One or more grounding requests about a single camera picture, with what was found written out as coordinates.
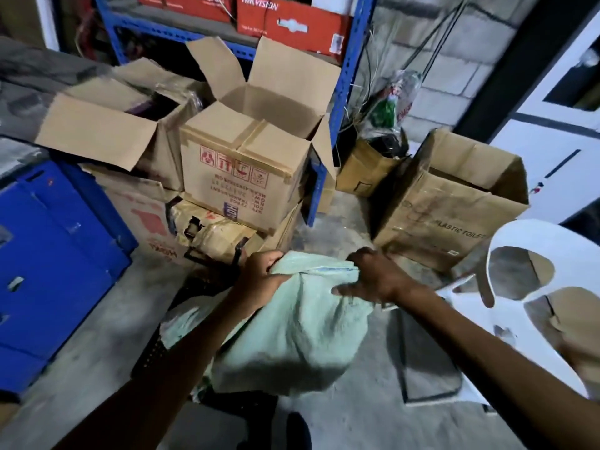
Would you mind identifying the person's right hand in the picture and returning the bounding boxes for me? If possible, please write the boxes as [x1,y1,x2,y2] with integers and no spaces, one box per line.
[331,247,419,305]

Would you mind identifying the person's left hand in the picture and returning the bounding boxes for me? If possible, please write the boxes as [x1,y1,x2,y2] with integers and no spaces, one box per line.
[232,250,292,311]

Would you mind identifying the light green woven sack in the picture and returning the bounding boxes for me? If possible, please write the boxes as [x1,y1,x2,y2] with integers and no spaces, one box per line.
[160,250,376,398]

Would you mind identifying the person's left forearm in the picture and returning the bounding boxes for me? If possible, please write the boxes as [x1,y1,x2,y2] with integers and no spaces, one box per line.
[51,287,258,450]

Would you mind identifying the person's right forearm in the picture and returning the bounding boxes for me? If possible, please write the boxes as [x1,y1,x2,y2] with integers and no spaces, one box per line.
[393,284,600,450]

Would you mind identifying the torn taped cardboard box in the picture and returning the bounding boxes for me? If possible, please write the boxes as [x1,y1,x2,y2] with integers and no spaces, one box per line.
[170,197,303,267]

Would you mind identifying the grey flat board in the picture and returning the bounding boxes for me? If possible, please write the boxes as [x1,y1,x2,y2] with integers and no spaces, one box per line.
[387,307,464,403]

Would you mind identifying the open cardboard box red symbols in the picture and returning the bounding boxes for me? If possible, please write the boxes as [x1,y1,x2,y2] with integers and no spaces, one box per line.
[180,36,341,236]

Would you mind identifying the small brown cardboard box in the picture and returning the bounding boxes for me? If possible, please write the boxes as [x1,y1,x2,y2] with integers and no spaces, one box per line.
[336,138,409,198]

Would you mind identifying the tall cardboard box black print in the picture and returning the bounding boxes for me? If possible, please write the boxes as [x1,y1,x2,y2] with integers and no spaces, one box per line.
[372,128,530,273]

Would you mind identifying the crushed cardboard box red print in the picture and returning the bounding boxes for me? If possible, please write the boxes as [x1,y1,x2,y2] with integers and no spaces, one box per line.
[79,163,190,267]

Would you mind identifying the black plastic basket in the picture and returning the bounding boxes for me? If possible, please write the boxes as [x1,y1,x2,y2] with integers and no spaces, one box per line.
[130,262,244,385]

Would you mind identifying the clear plastic bag green contents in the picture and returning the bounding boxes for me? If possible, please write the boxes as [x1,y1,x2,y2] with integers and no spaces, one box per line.
[361,70,423,157]

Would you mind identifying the white plastic chair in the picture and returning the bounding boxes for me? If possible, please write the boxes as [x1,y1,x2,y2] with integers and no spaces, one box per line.
[433,219,600,406]

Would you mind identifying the blue metal shelf rack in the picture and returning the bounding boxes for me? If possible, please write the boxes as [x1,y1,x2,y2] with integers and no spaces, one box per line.
[93,0,378,228]

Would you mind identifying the open plain cardboard box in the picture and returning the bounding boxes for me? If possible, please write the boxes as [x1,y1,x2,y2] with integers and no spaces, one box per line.
[36,57,212,192]

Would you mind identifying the blue plastic crate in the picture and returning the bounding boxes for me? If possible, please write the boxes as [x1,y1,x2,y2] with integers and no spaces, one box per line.
[0,160,139,395]

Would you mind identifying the large red cardboard box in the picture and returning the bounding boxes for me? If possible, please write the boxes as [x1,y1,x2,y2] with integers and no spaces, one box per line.
[236,0,353,63]

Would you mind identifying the white door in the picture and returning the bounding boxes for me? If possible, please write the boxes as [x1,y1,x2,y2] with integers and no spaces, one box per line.
[490,9,600,225]

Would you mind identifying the black cables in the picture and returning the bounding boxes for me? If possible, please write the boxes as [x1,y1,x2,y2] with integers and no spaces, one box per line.
[401,0,469,82]

